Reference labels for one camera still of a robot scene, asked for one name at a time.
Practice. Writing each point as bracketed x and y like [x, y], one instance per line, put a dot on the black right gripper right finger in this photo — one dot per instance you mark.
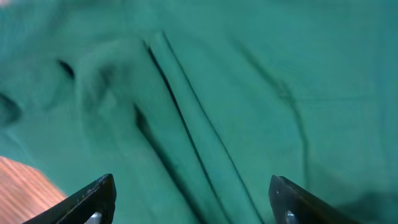
[292, 204]

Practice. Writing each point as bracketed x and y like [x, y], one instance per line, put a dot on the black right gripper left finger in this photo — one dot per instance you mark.
[97, 197]

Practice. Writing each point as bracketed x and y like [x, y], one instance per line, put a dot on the green cloth drawstring bag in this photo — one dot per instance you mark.
[194, 105]

